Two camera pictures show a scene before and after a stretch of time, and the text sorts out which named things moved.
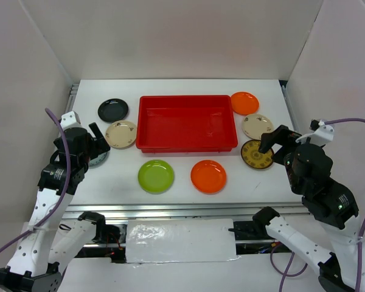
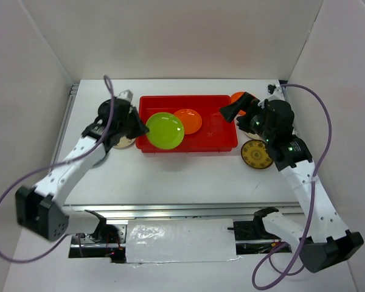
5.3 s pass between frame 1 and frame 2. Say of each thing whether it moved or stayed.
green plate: moved
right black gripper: moved
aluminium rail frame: stayed
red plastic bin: stayed
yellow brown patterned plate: stayed
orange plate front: moved
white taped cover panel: stayed
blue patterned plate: stayed
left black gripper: moved
